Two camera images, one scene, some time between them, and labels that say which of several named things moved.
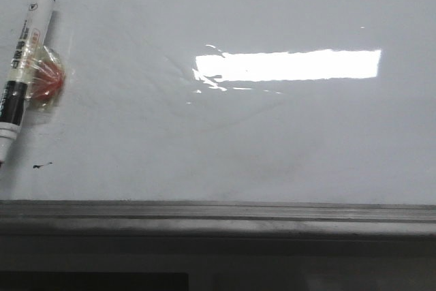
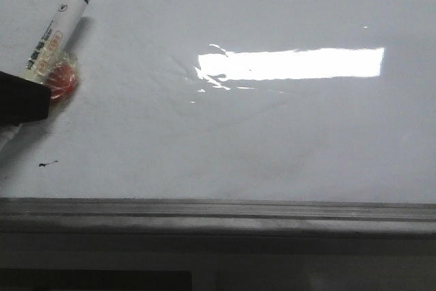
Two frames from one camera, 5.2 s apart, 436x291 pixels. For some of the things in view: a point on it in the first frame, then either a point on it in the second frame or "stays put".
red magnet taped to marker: (47, 78) → (63, 78)
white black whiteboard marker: (13, 108) → (53, 43)
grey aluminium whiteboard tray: (50, 217) stays put
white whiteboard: (289, 84) stays put
